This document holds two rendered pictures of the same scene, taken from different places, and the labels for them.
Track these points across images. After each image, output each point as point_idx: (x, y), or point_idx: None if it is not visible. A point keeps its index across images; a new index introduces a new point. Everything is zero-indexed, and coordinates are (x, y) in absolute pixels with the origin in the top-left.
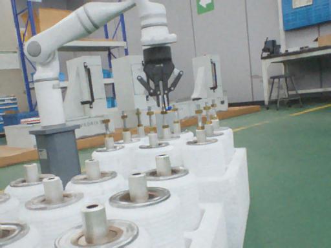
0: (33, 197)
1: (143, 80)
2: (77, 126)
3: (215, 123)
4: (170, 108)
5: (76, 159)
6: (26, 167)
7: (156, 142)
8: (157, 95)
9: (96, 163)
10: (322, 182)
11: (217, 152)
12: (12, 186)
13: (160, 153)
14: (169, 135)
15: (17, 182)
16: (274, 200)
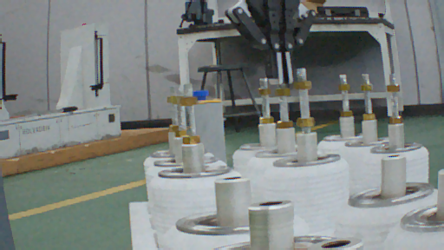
0: (406, 221)
1: (246, 16)
2: (6, 134)
3: (349, 124)
4: (206, 95)
5: (6, 204)
6: (237, 185)
7: (316, 152)
8: (271, 53)
9: (406, 161)
10: None
11: (427, 164)
12: (220, 233)
13: (338, 174)
14: (295, 146)
15: (205, 226)
16: None
